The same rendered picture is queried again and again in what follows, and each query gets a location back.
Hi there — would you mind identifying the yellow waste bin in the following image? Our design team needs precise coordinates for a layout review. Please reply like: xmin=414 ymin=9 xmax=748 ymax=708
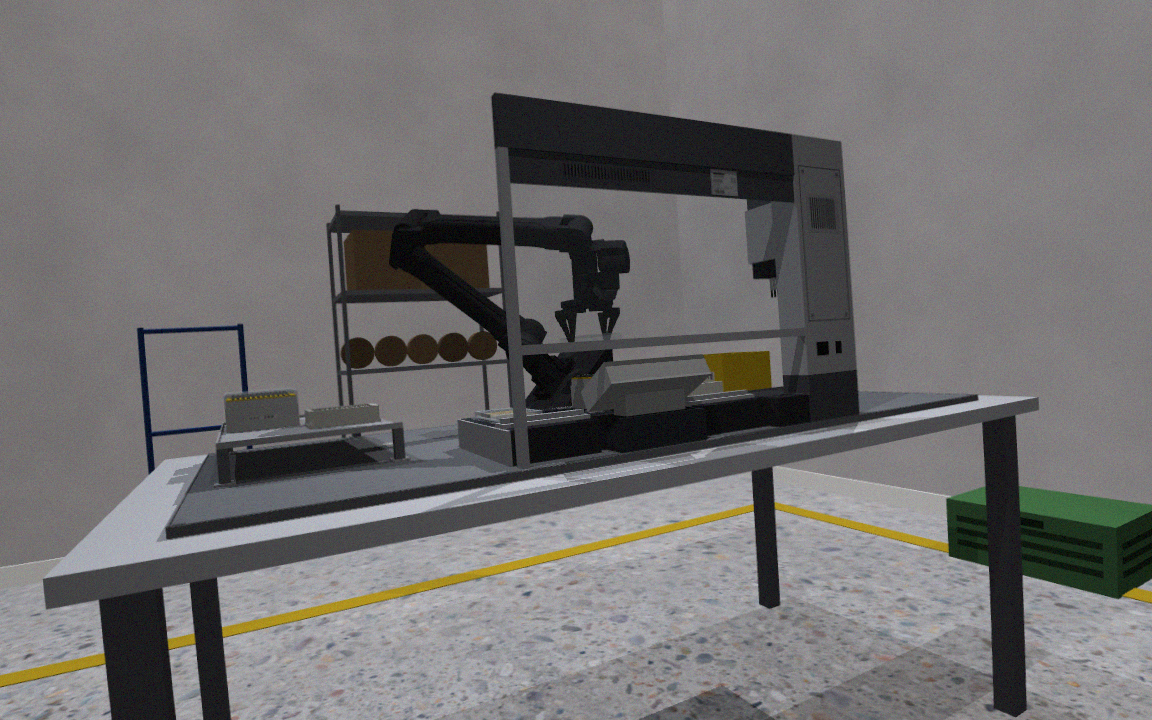
xmin=704 ymin=351 xmax=772 ymax=392

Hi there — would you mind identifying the grey multi-trough reservoir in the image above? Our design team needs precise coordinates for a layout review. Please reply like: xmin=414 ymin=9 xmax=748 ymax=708
xmin=689 ymin=381 xmax=723 ymax=396

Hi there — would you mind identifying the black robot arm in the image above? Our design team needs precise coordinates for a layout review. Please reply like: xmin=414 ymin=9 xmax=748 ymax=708
xmin=389 ymin=209 xmax=576 ymax=397

